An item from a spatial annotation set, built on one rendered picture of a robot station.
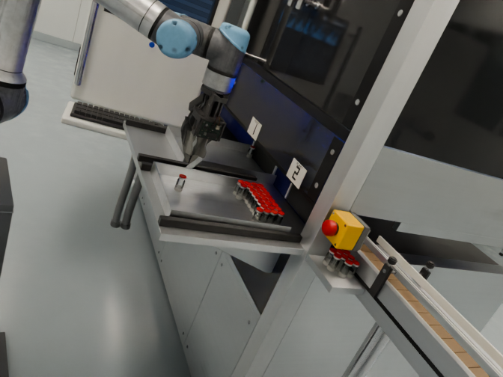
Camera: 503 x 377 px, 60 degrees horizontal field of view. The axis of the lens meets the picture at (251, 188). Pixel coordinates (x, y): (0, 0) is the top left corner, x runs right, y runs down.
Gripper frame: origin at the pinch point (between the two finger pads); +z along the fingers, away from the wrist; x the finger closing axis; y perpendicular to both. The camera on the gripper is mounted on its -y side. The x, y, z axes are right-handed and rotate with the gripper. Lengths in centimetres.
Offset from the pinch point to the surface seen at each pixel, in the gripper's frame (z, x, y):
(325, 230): -0.9, 27.5, 30.2
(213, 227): 8.6, 4.3, 19.7
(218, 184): 10.0, 15.1, -8.0
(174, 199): 10.1, -2.2, 5.9
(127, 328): 98, 13, -36
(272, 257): 19.8, 28.9, 14.0
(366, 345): 23, 46, 43
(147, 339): 98, 20, -30
